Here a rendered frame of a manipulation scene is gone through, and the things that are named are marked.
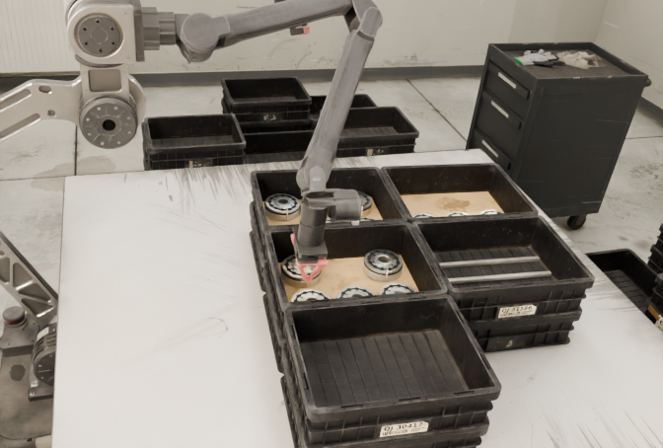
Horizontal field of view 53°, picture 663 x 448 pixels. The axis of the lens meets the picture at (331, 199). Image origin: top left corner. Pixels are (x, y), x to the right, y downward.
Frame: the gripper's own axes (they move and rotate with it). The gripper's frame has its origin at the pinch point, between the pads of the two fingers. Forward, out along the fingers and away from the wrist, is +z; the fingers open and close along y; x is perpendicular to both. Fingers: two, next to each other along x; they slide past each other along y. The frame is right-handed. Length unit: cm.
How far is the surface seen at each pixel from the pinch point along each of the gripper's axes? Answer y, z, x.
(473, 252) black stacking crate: 19, 12, -53
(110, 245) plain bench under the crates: 47, 30, 47
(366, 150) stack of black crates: 134, 49, -56
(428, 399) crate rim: -38.1, 0.2, -18.3
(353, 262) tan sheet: 17.0, 13.2, -17.7
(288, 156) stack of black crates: 154, 65, -25
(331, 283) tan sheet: 9.0, 13.1, -9.8
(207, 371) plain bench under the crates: -6.1, 26.5, 21.7
